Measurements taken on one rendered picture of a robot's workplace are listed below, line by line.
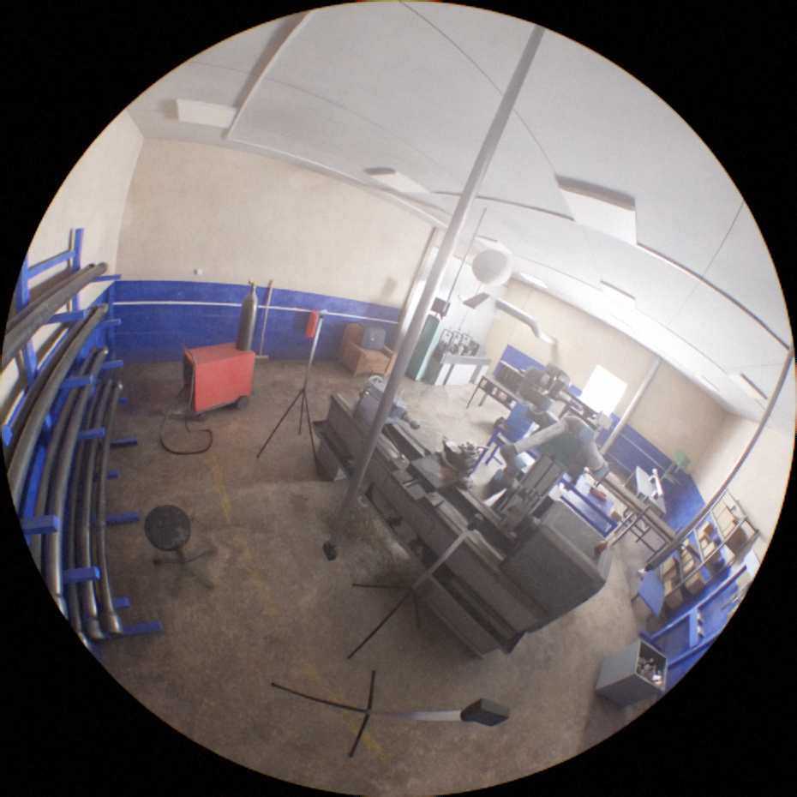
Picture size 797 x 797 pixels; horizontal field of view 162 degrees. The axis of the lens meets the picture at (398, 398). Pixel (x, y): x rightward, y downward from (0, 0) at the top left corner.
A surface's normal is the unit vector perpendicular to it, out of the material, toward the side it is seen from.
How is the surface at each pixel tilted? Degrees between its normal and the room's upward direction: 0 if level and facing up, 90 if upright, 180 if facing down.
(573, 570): 90
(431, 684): 0
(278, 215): 90
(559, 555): 90
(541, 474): 90
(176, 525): 0
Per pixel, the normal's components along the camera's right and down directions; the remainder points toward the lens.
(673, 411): -0.72, 0.07
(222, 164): 0.61, 0.55
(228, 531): 0.34, -0.83
